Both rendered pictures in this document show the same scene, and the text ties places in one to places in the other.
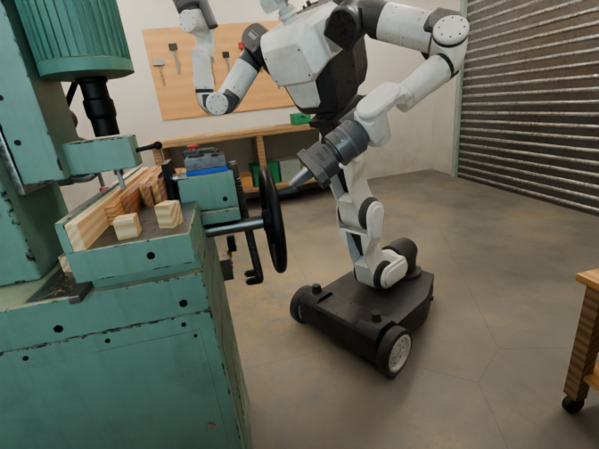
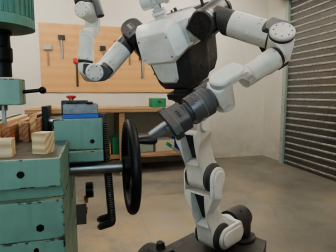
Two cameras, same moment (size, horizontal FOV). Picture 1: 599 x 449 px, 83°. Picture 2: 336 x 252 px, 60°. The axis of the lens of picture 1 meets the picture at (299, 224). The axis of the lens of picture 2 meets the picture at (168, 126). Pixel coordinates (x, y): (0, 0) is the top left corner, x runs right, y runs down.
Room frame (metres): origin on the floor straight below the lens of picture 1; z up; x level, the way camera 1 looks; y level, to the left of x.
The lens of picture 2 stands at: (-0.02, 0.03, 1.03)
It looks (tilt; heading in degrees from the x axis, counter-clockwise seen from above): 6 degrees down; 355
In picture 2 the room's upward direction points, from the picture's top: straight up
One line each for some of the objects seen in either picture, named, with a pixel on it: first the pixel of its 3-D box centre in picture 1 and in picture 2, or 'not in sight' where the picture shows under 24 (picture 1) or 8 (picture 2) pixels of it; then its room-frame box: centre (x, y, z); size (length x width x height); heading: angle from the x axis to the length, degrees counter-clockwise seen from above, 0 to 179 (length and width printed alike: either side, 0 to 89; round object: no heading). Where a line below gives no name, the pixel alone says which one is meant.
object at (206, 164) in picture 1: (204, 159); (79, 107); (0.88, 0.22, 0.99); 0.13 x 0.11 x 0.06; 10
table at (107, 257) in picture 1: (179, 208); (50, 147); (0.86, 0.31, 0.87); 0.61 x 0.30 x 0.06; 10
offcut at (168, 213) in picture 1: (168, 214); (43, 142); (0.63, 0.25, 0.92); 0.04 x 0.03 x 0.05; 162
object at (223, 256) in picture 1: (215, 267); (70, 211); (1.08, 0.31, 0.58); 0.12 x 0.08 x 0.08; 100
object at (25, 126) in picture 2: (156, 188); (32, 128); (0.89, 0.37, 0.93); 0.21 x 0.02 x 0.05; 10
